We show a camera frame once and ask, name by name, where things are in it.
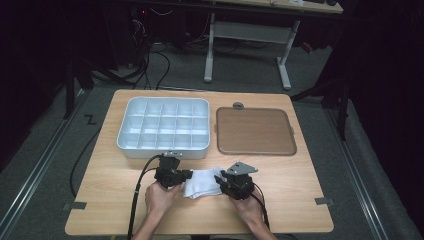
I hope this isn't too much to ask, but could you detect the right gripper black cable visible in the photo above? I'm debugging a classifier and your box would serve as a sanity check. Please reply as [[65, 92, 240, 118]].
[[251, 183, 270, 231]]

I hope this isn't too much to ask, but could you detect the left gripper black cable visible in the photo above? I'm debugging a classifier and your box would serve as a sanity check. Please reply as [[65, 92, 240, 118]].
[[127, 154, 165, 240]]

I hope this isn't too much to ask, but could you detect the person's right hand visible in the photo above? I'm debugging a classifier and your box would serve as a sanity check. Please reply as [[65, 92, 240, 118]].
[[229, 195, 265, 229]]

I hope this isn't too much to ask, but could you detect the black metal stand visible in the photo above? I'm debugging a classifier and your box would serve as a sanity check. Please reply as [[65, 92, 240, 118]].
[[63, 58, 96, 120], [289, 76, 351, 141]]

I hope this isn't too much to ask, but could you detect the thin black floor cable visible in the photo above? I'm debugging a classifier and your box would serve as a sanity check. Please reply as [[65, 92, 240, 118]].
[[69, 126, 103, 198]]

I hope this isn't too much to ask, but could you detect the bundle of black floor cables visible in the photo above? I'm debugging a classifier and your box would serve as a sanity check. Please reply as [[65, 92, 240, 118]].
[[89, 43, 173, 91]]

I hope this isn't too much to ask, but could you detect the white ribbed cloth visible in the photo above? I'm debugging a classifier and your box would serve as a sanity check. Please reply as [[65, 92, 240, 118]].
[[182, 166, 228, 200]]

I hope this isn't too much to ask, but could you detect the person's left hand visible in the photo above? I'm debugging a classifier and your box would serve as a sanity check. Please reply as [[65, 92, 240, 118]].
[[145, 181, 185, 218]]

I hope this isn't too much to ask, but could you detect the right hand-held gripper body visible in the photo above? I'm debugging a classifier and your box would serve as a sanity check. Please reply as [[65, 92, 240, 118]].
[[223, 161, 259, 201]]

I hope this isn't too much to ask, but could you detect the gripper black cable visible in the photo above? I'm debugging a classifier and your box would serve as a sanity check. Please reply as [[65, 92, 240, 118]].
[[251, 183, 270, 231], [127, 154, 165, 240]]

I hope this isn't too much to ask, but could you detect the brown wooden tray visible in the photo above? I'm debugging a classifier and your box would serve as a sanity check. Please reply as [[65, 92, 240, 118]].
[[215, 106, 298, 157]]

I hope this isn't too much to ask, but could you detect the white-framed wooden desk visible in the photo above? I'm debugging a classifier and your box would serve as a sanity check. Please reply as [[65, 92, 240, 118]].
[[203, 0, 344, 91]]

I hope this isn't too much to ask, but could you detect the white compartment box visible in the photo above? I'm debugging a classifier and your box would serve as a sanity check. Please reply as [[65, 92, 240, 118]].
[[116, 96, 211, 160]]

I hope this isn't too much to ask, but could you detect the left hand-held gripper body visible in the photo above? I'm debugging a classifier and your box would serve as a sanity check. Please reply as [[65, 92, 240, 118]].
[[153, 151, 184, 190]]

